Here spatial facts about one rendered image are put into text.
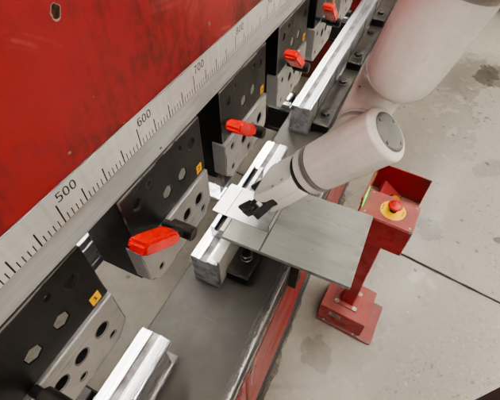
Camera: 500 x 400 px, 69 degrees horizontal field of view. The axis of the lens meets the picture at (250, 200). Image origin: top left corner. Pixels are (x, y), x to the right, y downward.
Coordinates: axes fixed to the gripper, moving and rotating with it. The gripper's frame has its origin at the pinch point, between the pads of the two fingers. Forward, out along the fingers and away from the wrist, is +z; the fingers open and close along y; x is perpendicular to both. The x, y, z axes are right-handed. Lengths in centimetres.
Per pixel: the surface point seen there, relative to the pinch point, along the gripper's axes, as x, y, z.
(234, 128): -15.8, 12.1, -22.5
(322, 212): 12.5, -5.4, -5.8
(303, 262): 12.9, 7.7, -6.1
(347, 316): 82, -29, 51
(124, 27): -28.9, 23.1, -33.0
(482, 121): 126, -215, 29
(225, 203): -2.6, 1.4, 6.7
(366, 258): 57, -35, 24
